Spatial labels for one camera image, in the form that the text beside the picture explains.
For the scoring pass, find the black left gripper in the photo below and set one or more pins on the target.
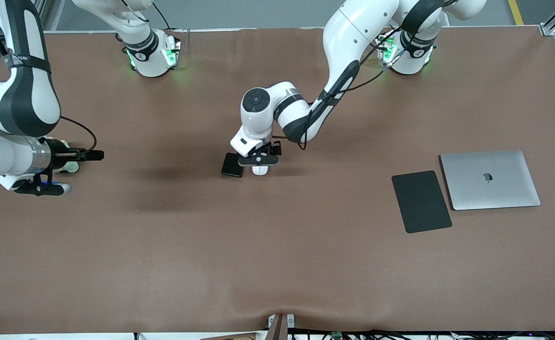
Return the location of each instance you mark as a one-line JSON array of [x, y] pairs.
[[274, 148]]

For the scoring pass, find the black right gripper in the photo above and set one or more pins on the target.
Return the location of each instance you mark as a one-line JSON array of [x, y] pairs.
[[62, 152]]

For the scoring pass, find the white computer mouse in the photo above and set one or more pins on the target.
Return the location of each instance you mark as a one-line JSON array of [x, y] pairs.
[[260, 171]]

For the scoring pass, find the small black phone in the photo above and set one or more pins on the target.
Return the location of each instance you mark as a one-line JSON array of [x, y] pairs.
[[231, 166]]

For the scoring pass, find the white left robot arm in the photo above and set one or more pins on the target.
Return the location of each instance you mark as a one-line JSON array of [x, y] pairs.
[[348, 33]]

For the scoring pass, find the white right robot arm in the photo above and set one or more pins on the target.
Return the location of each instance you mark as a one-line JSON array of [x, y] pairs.
[[27, 94]]

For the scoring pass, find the black mouse pad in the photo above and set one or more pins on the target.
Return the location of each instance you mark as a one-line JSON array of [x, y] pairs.
[[421, 202]]

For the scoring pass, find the brown table cover mat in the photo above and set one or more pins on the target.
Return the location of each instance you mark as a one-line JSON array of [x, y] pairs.
[[277, 259]]

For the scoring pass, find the silver laptop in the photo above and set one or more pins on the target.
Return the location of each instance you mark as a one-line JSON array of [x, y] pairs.
[[490, 182]]

